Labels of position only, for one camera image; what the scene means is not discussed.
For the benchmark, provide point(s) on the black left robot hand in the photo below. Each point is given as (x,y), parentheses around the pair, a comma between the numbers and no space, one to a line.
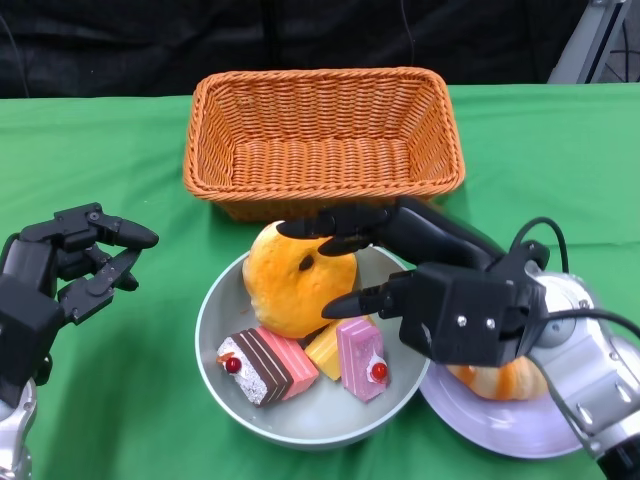
(25,320)

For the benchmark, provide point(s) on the grey aluminium frame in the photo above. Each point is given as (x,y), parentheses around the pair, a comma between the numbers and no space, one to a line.
(585,45)

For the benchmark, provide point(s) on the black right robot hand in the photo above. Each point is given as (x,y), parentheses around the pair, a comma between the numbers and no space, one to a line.
(465,315)

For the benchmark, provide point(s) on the chocolate pink layered cake slice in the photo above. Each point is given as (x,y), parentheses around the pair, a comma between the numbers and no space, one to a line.
(272,370)

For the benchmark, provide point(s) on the lavender plate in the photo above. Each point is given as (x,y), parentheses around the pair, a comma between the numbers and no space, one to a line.
(480,425)

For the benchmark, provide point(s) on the pale grey-green bowl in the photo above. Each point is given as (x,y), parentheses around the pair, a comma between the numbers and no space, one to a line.
(310,420)

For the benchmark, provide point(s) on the round orange bun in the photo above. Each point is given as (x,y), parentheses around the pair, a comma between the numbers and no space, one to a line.
(285,295)

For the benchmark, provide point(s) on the yellow cake slice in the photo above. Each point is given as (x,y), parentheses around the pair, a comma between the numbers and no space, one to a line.
(325,352)

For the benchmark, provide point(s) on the pink cake slice with cherry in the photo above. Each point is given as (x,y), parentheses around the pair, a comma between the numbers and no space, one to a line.
(357,360)

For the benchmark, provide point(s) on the orange white twisted bread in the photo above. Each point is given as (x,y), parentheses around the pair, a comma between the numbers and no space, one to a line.
(500,382)

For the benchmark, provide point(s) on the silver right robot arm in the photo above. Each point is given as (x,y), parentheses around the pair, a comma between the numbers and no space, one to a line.
(590,360)

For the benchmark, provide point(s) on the black cloth backdrop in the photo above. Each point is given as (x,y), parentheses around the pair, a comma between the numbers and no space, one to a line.
(150,45)

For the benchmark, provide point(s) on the orange wicker basket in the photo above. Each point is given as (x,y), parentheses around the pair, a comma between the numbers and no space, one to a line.
(325,150)

